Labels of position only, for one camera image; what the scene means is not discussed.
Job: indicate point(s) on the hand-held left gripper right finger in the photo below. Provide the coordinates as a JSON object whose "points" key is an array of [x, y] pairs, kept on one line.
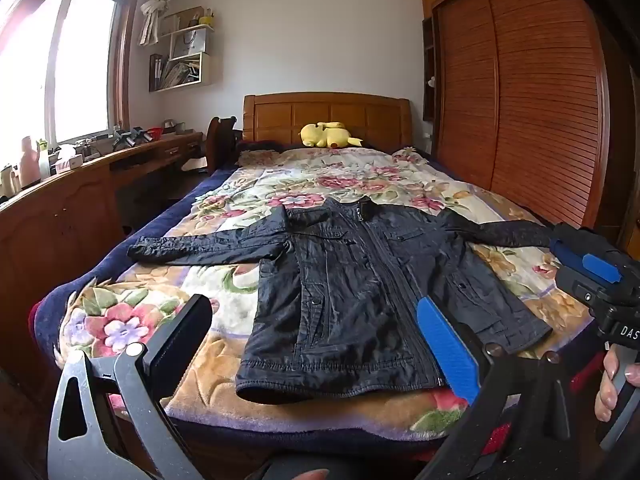
{"points": [[445, 345]]}

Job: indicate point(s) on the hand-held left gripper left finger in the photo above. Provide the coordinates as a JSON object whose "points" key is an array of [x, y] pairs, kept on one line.
{"points": [[180, 332]]}

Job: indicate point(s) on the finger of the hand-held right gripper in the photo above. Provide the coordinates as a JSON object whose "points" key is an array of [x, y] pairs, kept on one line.
{"points": [[595, 265], [590, 240]]}

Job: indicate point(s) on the black jacket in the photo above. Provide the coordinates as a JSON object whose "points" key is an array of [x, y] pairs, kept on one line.
{"points": [[350, 300]]}

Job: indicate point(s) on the person's right hand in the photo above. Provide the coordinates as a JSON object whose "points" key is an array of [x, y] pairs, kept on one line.
{"points": [[607, 390]]}

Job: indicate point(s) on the wooden louvered wardrobe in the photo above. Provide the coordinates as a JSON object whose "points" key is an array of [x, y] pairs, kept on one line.
{"points": [[530, 100]]}

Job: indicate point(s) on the wooden desk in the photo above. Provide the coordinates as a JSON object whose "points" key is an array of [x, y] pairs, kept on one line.
{"points": [[60, 220]]}

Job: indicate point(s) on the wooden chair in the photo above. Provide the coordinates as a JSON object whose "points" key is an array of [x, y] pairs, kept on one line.
{"points": [[220, 142]]}

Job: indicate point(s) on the red bowl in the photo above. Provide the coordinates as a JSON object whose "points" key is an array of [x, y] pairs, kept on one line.
{"points": [[155, 133]]}

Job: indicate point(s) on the black tools on desk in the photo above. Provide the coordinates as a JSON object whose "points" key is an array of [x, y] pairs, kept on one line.
{"points": [[130, 137]]}

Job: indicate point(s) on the small white box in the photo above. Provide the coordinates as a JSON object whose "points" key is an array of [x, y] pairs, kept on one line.
{"points": [[67, 163]]}

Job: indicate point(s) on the floral blanket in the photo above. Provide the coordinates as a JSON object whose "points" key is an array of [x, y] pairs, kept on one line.
{"points": [[320, 180]]}

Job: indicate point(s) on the metal bowl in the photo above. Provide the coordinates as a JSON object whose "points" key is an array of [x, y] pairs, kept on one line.
{"points": [[171, 124]]}

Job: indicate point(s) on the white bottle green cap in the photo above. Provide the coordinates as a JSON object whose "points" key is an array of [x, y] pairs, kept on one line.
{"points": [[44, 159]]}

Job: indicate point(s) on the pink bottle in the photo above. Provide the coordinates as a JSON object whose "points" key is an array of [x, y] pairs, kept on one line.
{"points": [[27, 162]]}

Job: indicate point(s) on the yellow plush toy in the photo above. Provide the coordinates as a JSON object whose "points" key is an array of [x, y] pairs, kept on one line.
{"points": [[327, 135]]}

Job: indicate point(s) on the wooden bed headboard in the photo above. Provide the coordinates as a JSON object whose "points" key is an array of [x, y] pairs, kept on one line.
{"points": [[310, 112]]}

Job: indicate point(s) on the window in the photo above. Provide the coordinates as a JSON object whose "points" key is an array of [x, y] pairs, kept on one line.
{"points": [[75, 70]]}

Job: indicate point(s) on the tied white curtain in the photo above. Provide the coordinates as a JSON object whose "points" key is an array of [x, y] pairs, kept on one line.
{"points": [[156, 7]]}

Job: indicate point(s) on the white wall shelf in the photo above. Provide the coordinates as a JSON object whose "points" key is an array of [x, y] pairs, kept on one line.
{"points": [[187, 65]]}

